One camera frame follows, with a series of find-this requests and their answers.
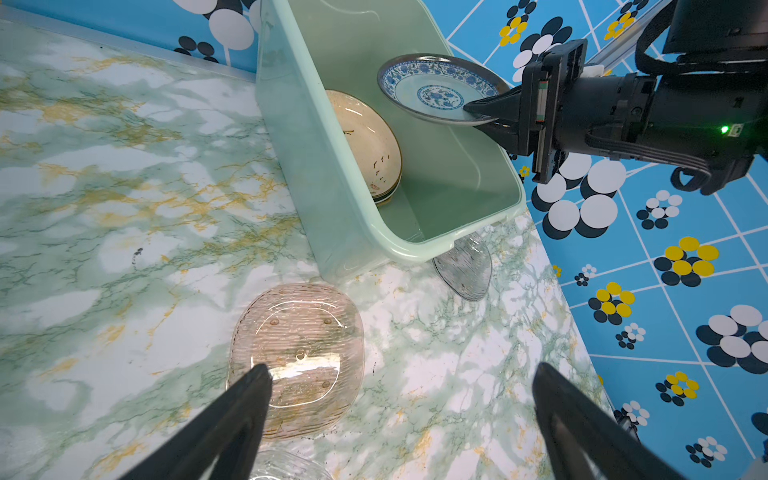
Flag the pink glass plate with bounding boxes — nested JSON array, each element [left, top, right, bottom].
[[227, 283, 365, 442]]

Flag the light green plastic bin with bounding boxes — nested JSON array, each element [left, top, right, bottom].
[[256, 1, 526, 283]]

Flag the right aluminium corner post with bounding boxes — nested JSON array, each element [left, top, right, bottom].
[[586, 0, 671, 70]]

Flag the blue floral ceramic plate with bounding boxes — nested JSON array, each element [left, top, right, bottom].
[[377, 54, 510, 126]]

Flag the clear glass plate centre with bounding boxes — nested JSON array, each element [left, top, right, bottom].
[[249, 450, 333, 480]]

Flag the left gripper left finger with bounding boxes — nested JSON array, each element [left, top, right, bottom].
[[123, 364, 272, 479]]

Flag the beige ceramic plate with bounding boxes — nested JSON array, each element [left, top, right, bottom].
[[326, 90, 403, 204]]

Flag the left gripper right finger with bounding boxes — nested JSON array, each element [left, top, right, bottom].
[[532, 362, 682, 479]]

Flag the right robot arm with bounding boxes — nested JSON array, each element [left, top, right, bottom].
[[466, 1, 767, 195]]

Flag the clear glass plate near bin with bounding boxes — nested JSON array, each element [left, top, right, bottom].
[[432, 233, 493, 302]]

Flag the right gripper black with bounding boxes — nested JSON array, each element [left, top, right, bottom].
[[463, 40, 654, 184]]

